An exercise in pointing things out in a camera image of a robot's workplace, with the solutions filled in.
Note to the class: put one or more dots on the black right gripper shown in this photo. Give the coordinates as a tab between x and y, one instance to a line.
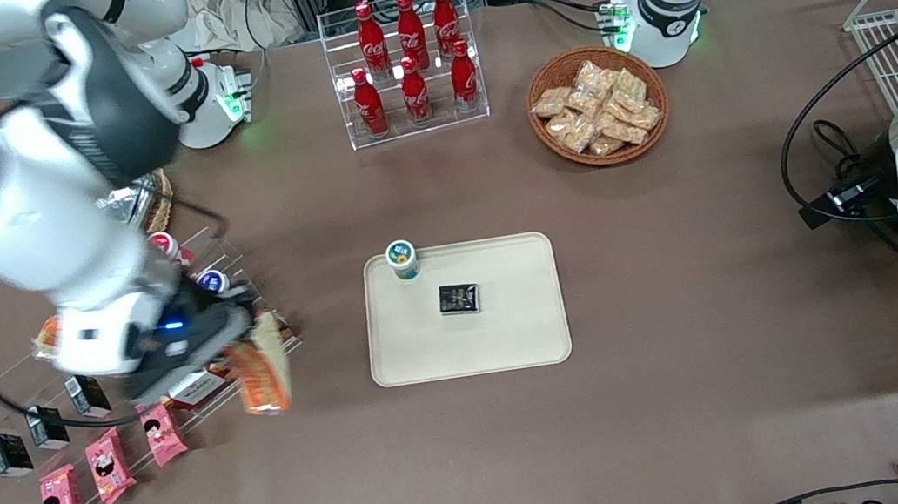
204	307

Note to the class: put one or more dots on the orange snack packet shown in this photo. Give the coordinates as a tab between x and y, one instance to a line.
264	375

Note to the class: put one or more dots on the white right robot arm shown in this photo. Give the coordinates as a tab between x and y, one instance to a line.
31	214

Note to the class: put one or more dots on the wrapped sandwich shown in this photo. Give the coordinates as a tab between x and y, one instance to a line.
50	339

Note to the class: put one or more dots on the beige plastic tray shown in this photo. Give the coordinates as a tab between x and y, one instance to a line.
504	332

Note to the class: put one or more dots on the white and red box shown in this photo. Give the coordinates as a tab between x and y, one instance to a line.
196	391

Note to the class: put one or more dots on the bottle with blue cap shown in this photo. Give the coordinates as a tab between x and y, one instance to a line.
212	281

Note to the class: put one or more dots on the bottle with red cap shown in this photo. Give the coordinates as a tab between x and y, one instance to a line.
167	246

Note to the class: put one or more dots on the black drink carton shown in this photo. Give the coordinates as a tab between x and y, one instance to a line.
8	454
47	427
88	396

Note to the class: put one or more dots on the small wicker basket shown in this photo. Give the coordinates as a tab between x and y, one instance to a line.
162	200

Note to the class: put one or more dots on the silver foil packet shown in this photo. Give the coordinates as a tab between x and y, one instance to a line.
130	204

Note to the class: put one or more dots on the small cup with green lid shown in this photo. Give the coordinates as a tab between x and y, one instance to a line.
402	258

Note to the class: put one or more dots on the small black carton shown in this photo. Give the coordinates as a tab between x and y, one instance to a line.
459	299

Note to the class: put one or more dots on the red cola bottle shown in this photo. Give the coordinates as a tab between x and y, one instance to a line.
409	25
464	78
445	15
369	105
415	94
370	34

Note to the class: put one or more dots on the clear acrylic bottle rack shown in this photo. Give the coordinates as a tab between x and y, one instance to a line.
431	127

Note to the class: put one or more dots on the white cloth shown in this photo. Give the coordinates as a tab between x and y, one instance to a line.
230	10

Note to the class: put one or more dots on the tan snack packet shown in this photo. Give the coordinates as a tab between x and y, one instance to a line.
593	78
623	128
645	117
630	88
551	102
584	103
606	145
570	129

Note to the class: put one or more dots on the round wicker basket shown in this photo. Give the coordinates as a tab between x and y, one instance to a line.
553	145

